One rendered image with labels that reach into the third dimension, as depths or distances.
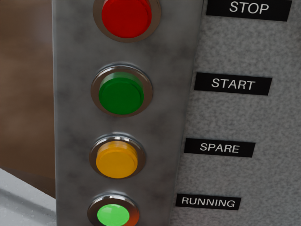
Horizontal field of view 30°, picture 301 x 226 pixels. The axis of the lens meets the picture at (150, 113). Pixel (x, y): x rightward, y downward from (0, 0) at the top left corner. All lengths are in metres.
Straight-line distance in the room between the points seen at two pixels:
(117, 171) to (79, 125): 0.04
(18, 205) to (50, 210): 0.06
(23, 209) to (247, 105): 0.77
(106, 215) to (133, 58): 0.12
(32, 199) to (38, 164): 1.31
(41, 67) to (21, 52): 0.19
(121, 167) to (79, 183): 0.04
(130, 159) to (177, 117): 0.04
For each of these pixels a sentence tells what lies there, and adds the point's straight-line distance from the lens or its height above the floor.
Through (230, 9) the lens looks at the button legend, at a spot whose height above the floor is 1.48.
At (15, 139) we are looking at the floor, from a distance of 2.54.
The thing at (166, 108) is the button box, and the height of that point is 1.42.
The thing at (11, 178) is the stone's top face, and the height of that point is 0.83.
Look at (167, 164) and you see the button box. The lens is 0.36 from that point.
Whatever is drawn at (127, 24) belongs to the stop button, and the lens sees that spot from 0.30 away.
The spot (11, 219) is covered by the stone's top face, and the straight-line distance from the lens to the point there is 1.07.
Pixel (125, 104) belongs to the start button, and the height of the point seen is 1.42.
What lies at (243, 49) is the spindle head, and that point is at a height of 1.45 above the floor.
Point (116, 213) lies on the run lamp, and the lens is 0.39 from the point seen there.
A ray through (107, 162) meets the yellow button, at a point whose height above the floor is 1.38.
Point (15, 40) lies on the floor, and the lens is 3.25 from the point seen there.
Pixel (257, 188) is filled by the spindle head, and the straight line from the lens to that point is 0.41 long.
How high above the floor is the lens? 1.61
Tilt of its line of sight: 37 degrees down
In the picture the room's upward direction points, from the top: 6 degrees clockwise
